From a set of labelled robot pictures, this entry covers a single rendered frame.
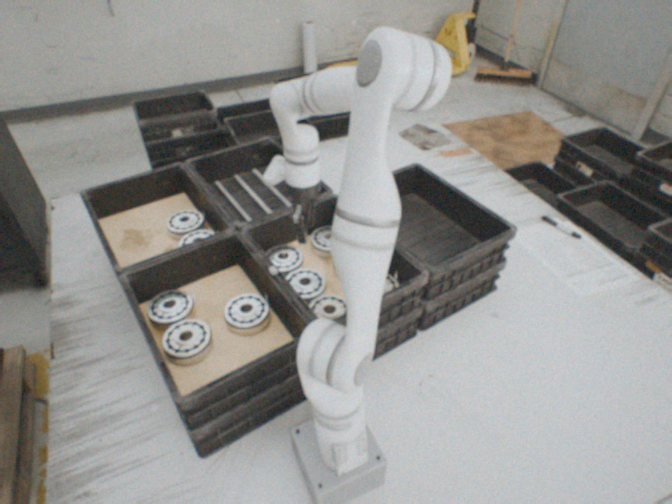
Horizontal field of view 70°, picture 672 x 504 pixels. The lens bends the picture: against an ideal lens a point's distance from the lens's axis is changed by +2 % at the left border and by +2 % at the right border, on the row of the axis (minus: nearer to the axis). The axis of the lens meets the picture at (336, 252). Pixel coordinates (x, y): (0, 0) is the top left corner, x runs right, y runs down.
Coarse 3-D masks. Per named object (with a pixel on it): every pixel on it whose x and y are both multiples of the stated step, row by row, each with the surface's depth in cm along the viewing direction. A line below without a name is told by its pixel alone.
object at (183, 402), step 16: (208, 240) 117; (240, 240) 117; (176, 256) 113; (256, 256) 113; (128, 272) 109; (128, 288) 105; (144, 320) 98; (304, 320) 98; (160, 352) 92; (272, 352) 92; (288, 352) 93; (160, 368) 89; (240, 368) 89; (256, 368) 90; (176, 384) 87; (208, 384) 87; (224, 384) 87; (176, 400) 84; (192, 400) 85
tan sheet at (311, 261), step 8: (304, 248) 130; (304, 256) 128; (312, 256) 128; (304, 264) 125; (312, 264) 125; (320, 264) 125; (328, 264) 125; (320, 272) 123; (328, 272) 123; (328, 280) 121; (336, 280) 121; (328, 288) 119; (336, 288) 119; (344, 296) 117
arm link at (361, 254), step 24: (336, 216) 65; (336, 240) 65; (360, 240) 63; (384, 240) 64; (336, 264) 66; (360, 264) 64; (384, 264) 66; (360, 288) 65; (360, 312) 66; (360, 336) 68; (336, 360) 69; (360, 360) 69; (336, 384) 70; (360, 384) 72
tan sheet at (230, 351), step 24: (192, 288) 119; (216, 288) 119; (240, 288) 119; (144, 312) 113; (216, 312) 113; (216, 336) 107; (240, 336) 107; (264, 336) 107; (288, 336) 107; (168, 360) 103; (216, 360) 103; (240, 360) 102; (192, 384) 98
